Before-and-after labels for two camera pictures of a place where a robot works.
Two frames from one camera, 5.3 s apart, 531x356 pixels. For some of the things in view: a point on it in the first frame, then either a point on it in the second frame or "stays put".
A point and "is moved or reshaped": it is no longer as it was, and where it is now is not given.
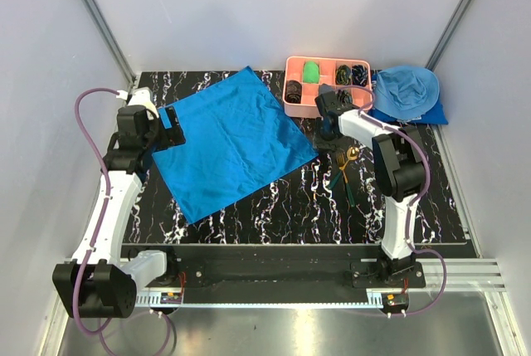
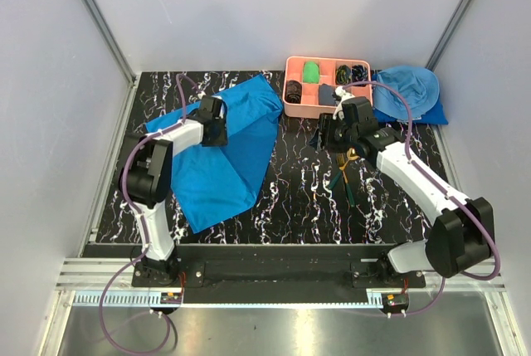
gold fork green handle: (341, 159) stays put
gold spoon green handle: (352, 154) stays put
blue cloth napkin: (240, 138) is moved or reshaped
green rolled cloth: (311, 72) stays put
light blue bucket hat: (405, 92) stays put
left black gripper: (170, 136) -> (222, 139)
